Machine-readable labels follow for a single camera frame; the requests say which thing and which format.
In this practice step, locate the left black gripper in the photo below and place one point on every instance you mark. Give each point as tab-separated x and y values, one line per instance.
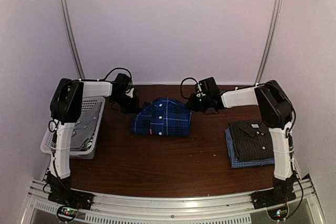
134	108

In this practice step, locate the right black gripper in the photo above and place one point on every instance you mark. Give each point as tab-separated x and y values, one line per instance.
191	104

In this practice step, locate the blue plaid long sleeve shirt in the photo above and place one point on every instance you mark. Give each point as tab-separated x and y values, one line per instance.
163	117

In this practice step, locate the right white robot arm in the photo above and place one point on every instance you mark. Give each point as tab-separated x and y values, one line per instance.
276	110

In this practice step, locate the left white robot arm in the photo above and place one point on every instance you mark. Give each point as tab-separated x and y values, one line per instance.
66	107

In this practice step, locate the white plastic laundry basket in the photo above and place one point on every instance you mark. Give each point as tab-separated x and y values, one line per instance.
87	104

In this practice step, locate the grey shirt in basket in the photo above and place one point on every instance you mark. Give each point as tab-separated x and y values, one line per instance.
84	130

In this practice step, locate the dark striped folded shirt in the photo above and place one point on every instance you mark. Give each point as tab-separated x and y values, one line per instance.
251	140

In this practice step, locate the light blue checked folded shirt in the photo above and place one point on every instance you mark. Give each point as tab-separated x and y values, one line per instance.
235	163

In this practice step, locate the left circuit board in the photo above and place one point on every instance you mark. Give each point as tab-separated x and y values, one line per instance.
65	213

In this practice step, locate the circuit board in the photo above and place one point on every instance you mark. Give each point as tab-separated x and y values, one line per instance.
65	213
278	214

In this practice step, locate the right circuit board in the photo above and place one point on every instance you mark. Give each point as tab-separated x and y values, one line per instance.
278	214

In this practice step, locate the front aluminium rail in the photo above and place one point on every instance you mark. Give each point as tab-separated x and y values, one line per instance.
232	208

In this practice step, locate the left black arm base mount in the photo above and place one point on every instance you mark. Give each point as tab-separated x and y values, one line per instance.
61	193

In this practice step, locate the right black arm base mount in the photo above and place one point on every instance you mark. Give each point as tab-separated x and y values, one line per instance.
281	193

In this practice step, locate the left aluminium frame post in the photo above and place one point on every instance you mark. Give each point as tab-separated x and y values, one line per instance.
71	39

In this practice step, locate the aluminium frame post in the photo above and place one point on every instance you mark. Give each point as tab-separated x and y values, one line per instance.
275	14
71	39

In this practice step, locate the right aluminium frame post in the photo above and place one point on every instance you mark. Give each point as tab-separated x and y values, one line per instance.
275	14

